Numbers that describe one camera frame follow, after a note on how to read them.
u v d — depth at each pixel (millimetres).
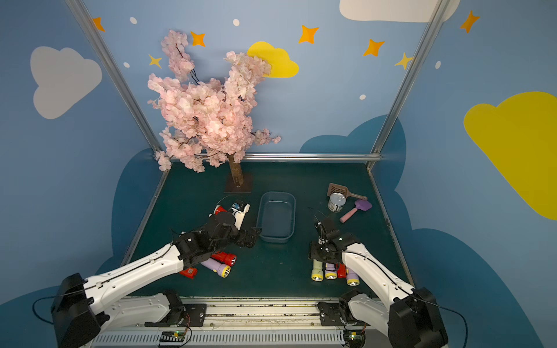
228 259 856
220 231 565
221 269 819
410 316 396
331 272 801
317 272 807
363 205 1036
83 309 381
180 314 675
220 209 984
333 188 1111
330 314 747
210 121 611
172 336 730
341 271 817
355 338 732
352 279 800
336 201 1008
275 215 1006
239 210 661
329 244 624
